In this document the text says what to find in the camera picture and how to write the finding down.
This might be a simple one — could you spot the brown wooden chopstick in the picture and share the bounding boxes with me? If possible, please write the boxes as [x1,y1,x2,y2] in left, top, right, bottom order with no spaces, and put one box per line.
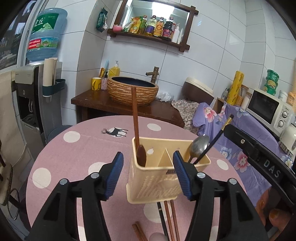
[132,223,143,241]
[164,201,175,241]
[170,200,180,241]
[135,221,148,241]
[132,86,139,150]

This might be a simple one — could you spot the black chopstick thin ring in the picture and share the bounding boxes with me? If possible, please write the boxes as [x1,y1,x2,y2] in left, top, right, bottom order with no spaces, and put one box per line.
[157,201,170,241]

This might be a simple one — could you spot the metal spoon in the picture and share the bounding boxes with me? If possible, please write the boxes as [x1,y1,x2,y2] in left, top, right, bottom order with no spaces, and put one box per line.
[188,134,210,163]

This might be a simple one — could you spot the black chopstick gold band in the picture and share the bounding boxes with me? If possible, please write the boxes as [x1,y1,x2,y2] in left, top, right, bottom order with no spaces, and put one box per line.
[193,114,234,164]

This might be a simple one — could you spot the dark wooden spoon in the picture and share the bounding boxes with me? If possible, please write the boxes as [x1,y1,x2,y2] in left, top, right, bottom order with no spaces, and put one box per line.
[137,145,147,167]

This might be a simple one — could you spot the operator right hand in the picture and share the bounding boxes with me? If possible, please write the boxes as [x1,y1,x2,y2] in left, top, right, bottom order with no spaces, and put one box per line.
[255,187,292,240]

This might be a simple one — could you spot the white kettle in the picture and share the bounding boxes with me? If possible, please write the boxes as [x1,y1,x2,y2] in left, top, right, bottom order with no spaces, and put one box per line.
[279,123,296,156]

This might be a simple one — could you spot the white microwave oven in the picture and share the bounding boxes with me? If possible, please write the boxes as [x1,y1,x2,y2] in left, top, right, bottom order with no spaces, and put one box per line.
[246,89,295,140]

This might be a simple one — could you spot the cream plastic utensil holder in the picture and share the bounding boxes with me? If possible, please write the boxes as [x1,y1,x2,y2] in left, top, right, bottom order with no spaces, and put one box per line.
[126,136,212,205]

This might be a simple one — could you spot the pink polka dot tablecloth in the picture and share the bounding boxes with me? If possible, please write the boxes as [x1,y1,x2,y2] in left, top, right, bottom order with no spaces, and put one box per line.
[26,115,245,240]

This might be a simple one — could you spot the purple floral cloth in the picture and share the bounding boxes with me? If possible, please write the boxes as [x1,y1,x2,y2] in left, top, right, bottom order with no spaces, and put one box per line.
[193,103,295,207]

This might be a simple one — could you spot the green stacked bowls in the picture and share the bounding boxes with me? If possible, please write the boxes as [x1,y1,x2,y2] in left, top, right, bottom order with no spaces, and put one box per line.
[263,69,279,96]

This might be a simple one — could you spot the yellow roll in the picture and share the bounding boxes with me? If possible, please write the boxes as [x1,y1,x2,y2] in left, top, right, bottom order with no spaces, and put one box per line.
[226,71,244,105]

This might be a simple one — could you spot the water dispenser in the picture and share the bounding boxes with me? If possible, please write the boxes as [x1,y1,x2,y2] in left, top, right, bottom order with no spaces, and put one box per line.
[14,61,63,144]

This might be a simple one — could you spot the dark wooden counter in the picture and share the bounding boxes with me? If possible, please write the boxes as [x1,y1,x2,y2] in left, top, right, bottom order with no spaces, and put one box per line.
[71,90,185,128]

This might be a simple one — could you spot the yellow cup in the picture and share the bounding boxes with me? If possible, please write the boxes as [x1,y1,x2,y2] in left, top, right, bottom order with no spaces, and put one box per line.
[92,77,102,91]

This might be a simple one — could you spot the woven pattern basin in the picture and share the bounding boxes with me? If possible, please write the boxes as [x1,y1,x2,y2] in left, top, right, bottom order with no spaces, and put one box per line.
[107,76,159,106]

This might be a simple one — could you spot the bronze faucet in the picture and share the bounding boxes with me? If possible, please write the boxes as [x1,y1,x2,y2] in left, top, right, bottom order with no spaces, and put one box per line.
[145,66,159,83]

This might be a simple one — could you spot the yellow soap dispenser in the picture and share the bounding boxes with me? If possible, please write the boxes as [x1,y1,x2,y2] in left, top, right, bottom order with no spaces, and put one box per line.
[108,60,120,78]

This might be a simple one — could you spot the blue water bottle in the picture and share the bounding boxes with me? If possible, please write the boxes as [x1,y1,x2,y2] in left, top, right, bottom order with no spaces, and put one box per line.
[26,8,68,62]

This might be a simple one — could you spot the wooden framed wall shelf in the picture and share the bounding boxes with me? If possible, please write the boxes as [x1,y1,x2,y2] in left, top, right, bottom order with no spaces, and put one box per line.
[107,1,199,52]

